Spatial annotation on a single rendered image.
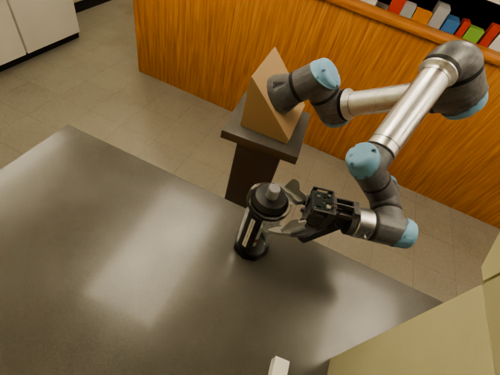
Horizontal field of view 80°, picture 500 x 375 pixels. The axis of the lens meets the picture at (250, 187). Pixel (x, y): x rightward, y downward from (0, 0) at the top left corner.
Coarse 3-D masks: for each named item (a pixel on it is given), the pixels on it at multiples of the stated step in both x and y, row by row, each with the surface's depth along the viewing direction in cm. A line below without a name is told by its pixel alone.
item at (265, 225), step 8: (256, 184) 73; (248, 200) 69; (248, 208) 72; (256, 208) 68; (288, 208) 70; (264, 216) 68; (272, 216) 68; (280, 216) 68; (264, 224) 71; (272, 224) 71; (240, 232) 80; (264, 232) 74; (256, 240) 77; (264, 240) 77; (256, 248) 80; (264, 248) 81
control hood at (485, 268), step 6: (498, 240) 38; (492, 246) 38; (498, 246) 37; (492, 252) 38; (498, 252) 37; (486, 258) 38; (492, 258) 38; (498, 258) 37; (486, 264) 38; (492, 264) 37; (498, 264) 36; (486, 270) 38; (492, 270) 37; (498, 270) 36; (486, 276) 37; (492, 276) 36; (498, 276) 36; (486, 282) 37
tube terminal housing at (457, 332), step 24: (480, 288) 37; (432, 312) 44; (456, 312) 39; (480, 312) 36; (384, 336) 54; (408, 336) 47; (432, 336) 42; (456, 336) 37; (480, 336) 34; (336, 360) 69; (360, 360) 58; (384, 360) 50; (408, 360) 44; (432, 360) 40; (456, 360) 36; (480, 360) 33
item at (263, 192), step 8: (264, 184) 72; (272, 184) 68; (256, 192) 70; (264, 192) 70; (272, 192) 67; (280, 192) 71; (256, 200) 69; (264, 200) 69; (272, 200) 69; (280, 200) 70; (288, 200) 72; (264, 208) 68; (272, 208) 68; (280, 208) 68
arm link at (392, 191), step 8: (392, 176) 79; (392, 184) 73; (384, 192) 73; (392, 192) 74; (368, 200) 79; (376, 200) 75; (384, 200) 74; (392, 200) 74; (400, 200) 76; (400, 208) 74
